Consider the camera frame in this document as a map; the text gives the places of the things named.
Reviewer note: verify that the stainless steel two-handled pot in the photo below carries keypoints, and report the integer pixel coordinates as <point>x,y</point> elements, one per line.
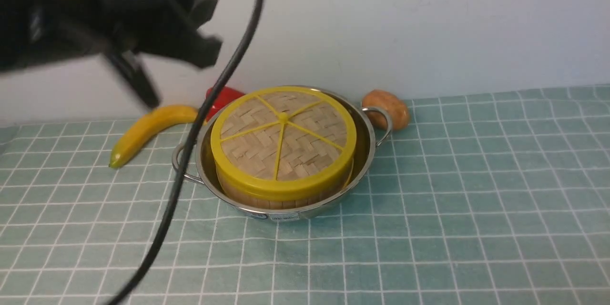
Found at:
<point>373,125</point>

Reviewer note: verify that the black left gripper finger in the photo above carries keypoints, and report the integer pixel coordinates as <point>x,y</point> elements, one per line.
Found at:
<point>131,70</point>

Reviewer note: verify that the green checkered tablecloth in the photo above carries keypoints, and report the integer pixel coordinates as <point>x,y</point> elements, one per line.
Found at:
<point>490,199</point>

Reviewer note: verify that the bamboo steamer basket yellow rim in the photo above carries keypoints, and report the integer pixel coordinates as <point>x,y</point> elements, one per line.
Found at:
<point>305,185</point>

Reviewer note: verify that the woven bamboo steamer lid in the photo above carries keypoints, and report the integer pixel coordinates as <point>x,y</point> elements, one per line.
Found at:
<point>288,125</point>

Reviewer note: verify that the yellow banana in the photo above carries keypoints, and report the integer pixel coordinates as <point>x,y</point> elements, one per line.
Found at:
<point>146,128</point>

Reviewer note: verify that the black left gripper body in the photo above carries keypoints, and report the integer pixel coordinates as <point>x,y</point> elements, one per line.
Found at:
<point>163,28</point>

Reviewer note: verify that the brown potato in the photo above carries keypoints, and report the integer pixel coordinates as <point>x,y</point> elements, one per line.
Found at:
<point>396,108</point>

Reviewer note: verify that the red bell pepper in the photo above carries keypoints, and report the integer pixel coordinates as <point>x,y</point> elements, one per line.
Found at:
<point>225,97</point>

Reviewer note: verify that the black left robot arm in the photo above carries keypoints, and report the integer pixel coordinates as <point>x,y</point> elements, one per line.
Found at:
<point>41,32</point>

